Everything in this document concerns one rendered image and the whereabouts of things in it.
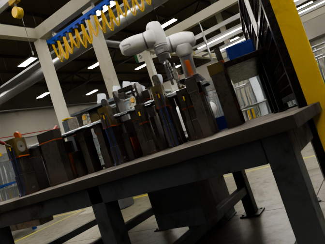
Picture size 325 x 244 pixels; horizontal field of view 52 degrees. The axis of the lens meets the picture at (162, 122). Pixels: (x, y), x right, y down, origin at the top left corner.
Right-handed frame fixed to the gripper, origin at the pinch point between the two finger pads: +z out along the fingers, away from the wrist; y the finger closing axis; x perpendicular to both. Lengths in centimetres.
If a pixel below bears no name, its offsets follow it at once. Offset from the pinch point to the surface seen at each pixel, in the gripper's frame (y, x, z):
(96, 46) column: -738, -332, -320
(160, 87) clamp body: 24.5, -2.9, 2.3
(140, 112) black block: 20.6, -19.5, 10.5
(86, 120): -13, -70, -2
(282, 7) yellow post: 53, 63, -5
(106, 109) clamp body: 21.3, -37.7, 1.9
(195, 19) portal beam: -612, -13, -233
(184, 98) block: 24.1, 7.6, 12.3
